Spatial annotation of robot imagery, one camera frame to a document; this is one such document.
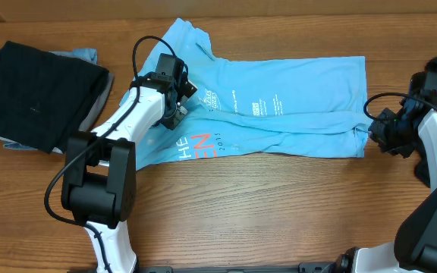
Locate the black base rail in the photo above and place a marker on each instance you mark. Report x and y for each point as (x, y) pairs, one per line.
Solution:
(304, 267)

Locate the folded light blue garment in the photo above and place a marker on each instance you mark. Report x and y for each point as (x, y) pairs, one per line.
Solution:
(86, 54)

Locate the light blue printed t-shirt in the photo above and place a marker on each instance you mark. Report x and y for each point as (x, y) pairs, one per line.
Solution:
(309, 107)

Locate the folded grey garment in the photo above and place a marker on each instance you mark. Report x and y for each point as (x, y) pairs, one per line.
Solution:
(86, 123)

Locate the cardboard back wall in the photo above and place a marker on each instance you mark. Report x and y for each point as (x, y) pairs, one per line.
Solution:
(67, 10)

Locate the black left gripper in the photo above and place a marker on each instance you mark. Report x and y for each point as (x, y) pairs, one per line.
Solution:
(173, 121)

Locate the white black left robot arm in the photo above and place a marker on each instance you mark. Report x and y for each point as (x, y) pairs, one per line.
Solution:
(99, 182)

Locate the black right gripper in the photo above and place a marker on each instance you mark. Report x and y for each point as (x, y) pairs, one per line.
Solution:
(378, 132)

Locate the folded black garment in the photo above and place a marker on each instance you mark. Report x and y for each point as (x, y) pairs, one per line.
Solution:
(44, 97)

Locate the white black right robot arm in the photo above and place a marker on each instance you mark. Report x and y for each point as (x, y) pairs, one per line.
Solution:
(415, 246)

